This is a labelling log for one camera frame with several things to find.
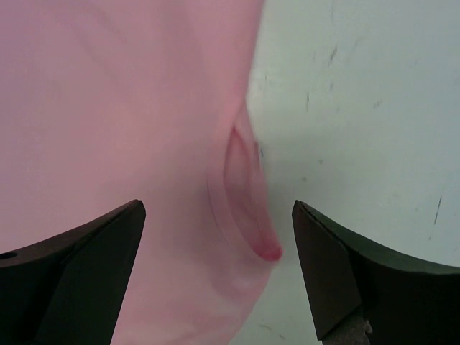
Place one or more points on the pink t shirt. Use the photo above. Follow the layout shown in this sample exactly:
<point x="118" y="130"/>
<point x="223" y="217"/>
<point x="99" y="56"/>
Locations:
<point x="103" y="102"/>

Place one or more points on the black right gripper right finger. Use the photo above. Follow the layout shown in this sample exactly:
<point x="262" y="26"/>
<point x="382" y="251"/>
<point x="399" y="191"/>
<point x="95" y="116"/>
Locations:
<point x="361" y="292"/>

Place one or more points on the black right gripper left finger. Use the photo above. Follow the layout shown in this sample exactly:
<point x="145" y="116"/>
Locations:
<point x="68" y="289"/>

